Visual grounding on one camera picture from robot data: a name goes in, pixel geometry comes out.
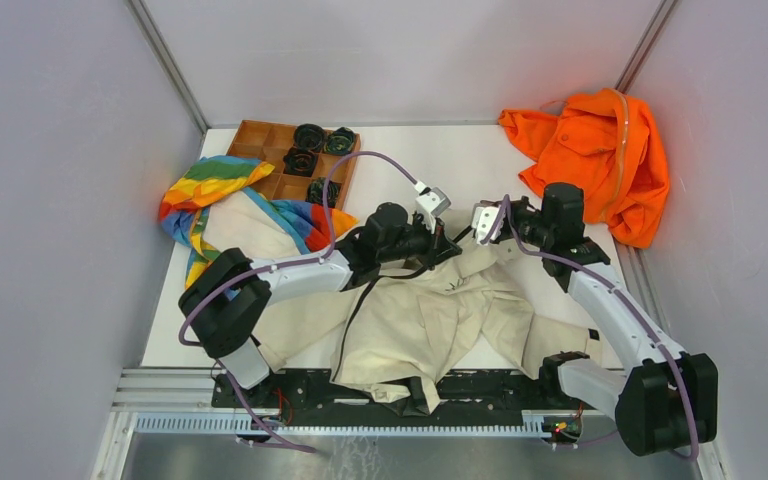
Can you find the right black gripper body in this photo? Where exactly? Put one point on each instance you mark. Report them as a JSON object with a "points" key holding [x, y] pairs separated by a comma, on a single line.
{"points": [[529, 223]]}

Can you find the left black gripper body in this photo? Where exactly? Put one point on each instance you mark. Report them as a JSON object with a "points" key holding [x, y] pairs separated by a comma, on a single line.
{"points": [[418, 242]]}

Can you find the beige zip jacket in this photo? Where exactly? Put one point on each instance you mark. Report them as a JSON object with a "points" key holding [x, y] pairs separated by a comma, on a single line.
{"points": [[403, 335]]}

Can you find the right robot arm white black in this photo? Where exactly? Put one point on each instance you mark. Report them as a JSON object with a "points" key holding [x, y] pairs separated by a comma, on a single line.
{"points": [[622, 311]]}

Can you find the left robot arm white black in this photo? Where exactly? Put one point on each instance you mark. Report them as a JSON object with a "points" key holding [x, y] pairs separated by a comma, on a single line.
{"points": [[225, 304]]}

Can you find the orange jacket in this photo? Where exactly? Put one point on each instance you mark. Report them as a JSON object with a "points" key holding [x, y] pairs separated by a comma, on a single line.
{"points": [[608, 145]]}

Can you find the rainbow striped garment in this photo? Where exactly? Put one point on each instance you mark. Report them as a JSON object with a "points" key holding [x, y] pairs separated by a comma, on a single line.
{"points": [[213, 207]]}

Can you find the black rolled sock near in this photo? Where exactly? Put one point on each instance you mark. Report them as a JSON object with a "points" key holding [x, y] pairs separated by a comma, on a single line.
{"points": [[322, 192]]}

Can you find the black rolled sock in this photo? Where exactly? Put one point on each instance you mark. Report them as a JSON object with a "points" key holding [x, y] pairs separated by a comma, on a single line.
{"points": [[322, 192], [300, 162], [309, 137], [339, 142]]}

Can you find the black rolled sock far right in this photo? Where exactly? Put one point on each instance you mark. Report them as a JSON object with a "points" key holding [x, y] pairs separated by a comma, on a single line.
{"points": [[339, 142]]}

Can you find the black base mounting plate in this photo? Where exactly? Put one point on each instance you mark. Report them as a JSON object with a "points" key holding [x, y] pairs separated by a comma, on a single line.
{"points": [[498, 397]]}

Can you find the black rolled sock middle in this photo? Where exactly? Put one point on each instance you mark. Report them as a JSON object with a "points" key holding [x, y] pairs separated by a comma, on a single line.
{"points": [[300, 162]]}

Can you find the black rolled sock far left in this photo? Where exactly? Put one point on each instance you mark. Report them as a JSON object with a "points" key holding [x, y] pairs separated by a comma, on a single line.
{"points": [[309, 137]]}

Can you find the brown wooden compartment tray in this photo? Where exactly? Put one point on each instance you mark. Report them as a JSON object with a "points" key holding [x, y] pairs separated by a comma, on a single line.
{"points": [[269, 142]]}

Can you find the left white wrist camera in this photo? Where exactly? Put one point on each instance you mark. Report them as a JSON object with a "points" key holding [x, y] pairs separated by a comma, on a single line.
{"points": [[430, 203]]}

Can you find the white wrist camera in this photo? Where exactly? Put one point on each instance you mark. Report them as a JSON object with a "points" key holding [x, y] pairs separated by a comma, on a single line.
{"points": [[488, 218], [430, 203]]}

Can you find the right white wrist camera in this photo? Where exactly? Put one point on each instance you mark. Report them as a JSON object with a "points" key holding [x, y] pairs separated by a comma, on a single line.
{"points": [[488, 218]]}

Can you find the aluminium frame rail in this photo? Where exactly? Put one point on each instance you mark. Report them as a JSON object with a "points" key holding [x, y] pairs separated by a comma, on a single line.
{"points": [[205, 401]]}

